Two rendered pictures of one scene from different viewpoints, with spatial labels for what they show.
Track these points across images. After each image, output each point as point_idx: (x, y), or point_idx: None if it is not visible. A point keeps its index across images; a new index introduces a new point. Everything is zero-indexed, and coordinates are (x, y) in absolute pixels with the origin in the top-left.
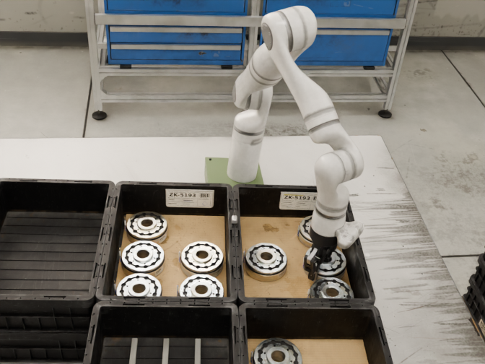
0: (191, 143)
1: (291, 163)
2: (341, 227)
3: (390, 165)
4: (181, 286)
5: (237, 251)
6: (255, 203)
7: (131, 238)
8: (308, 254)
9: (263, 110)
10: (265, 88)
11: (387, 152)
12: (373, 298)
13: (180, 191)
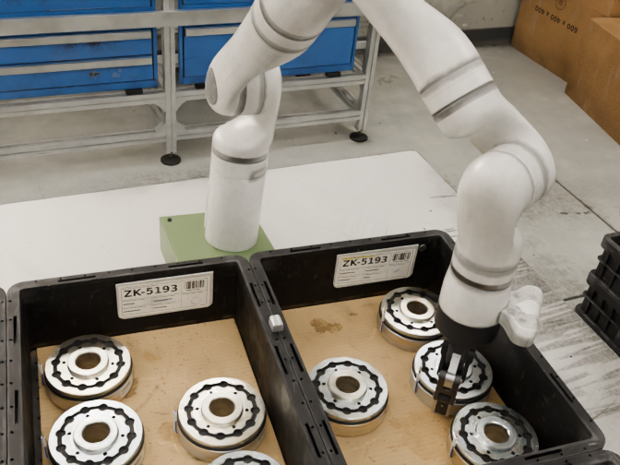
0: (123, 199)
1: (300, 209)
2: (507, 304)
3: (447, 192)
4: None
5: (305, 390)
6: (290, 283)
7: (61, 400)
8: (420, 364)
9: (268, 113)
10: (284, 62)
11: (435, 172)
12: (601, 435)
13: (145, 285)
